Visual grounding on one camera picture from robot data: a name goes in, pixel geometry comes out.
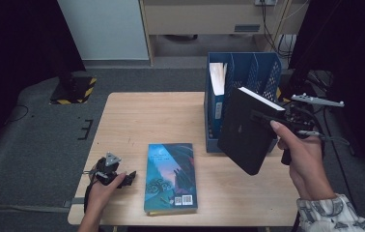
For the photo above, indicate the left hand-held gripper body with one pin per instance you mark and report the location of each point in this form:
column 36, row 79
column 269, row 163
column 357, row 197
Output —
column 105, row 170

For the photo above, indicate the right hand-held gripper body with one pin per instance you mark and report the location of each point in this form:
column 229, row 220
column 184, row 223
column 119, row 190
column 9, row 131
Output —
column 306, row 119

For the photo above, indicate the black book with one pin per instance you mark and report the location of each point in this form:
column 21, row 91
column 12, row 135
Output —
column 245, row 145

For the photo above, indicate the dark teal illustrated book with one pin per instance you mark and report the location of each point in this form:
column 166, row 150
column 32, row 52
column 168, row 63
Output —
column 171, row 177

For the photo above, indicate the blue plastic file rack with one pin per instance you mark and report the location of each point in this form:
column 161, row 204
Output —
column 258, row 74

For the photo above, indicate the light blue book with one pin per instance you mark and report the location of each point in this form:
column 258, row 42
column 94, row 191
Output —
column 217, row 96

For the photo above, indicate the person's left hand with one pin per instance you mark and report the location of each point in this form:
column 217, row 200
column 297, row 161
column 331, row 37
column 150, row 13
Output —
column 101, row 199

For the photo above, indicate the person's right hand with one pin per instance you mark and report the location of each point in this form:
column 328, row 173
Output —
column 306, row 164

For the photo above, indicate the black stand base hazard stripes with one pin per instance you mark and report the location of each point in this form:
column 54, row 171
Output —
column 294, row 80
column 72, row 90

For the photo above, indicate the grey tape strip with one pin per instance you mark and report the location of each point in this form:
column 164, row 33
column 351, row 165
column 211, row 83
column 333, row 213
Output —
column 72, row 203

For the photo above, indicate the dark curtain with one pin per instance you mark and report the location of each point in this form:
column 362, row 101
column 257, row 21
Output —
column 357, row 48
column 16, row 48

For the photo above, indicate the white power strip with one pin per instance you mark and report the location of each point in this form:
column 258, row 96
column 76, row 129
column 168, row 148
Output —
column 266, row 2

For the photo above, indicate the white panel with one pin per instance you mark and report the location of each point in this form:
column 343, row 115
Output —
column 103, row 29

